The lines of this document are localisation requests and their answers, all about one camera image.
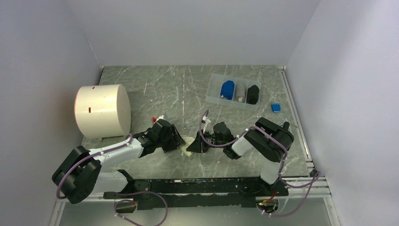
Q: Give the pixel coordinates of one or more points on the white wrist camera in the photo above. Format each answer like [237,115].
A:
[205,121]
[161,120]

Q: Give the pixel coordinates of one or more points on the cream cylindrical container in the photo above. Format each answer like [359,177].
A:
[103,111]

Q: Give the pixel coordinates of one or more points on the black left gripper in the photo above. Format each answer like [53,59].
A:
[176,140]

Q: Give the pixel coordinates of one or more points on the cream yellow underwear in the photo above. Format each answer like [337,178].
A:
[184,148]

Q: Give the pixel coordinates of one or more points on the clear plastic divided tray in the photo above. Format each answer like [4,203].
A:
[234,92]

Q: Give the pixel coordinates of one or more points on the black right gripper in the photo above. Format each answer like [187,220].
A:
[198,146]

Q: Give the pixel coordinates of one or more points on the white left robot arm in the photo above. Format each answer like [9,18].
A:
[86,171]

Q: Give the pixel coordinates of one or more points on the small blue block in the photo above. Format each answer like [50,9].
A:
[275,108]

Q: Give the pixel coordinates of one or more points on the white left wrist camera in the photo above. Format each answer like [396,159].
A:
[161,120]

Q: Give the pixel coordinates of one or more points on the black striped rolled underwear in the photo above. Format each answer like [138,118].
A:
[252,95]

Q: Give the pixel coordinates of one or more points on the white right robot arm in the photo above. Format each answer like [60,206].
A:
[268,138]

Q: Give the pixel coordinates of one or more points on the grey rolled underwear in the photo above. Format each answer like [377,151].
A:
[240,92]

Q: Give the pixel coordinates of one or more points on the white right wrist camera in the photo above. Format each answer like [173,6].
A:
[205,121]

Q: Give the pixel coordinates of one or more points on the blue black handheld device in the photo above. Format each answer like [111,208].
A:
[285,125]

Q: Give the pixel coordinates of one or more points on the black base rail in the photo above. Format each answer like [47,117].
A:
[154,193]

